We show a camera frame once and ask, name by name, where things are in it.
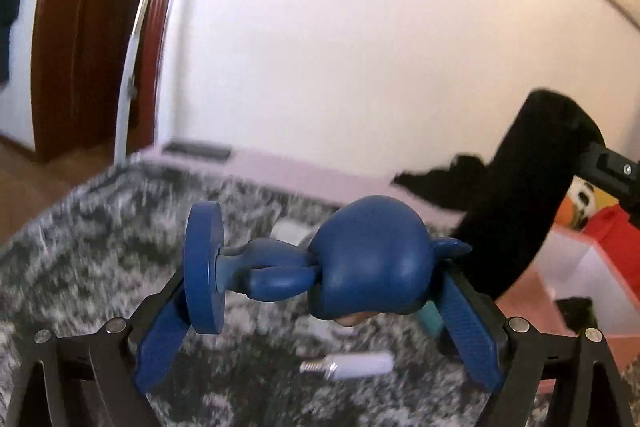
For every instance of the pink open box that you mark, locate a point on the pink open box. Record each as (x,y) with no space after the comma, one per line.
(565,287)

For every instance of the white plug adapter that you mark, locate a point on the white plug adapter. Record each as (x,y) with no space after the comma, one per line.
(350,366)

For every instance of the brown wooden door frame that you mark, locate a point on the brown wooden door frame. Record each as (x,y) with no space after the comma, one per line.
(85,32)

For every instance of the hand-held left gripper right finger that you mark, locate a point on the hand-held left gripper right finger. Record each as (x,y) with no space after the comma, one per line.
(470,337)

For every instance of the teal small object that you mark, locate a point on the teal small object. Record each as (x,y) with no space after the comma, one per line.
(431,322)

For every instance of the grey mottled blanket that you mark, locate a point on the grey mottled blanket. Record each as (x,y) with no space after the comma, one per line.
(100,257)

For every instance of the black cloth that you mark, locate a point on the black cloth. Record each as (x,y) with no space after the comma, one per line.
(445,179)

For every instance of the small white object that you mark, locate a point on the small white object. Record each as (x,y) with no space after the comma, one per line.
(292,231)

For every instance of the orange and yellow toy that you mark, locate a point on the orange and yellow toy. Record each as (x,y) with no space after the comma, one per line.
(575,204)

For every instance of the black object in box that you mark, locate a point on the black object in box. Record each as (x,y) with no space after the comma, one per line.
(577,314)

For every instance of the blue figurine with round base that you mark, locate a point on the blue figurine with round base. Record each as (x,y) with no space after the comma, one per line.
(370,257)

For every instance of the person's right forearm black sleeve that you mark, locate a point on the person's right forearm black sleeve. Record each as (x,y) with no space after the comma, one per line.
(530,187)

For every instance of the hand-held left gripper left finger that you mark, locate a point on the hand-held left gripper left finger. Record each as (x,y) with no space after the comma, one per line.
(159,347)

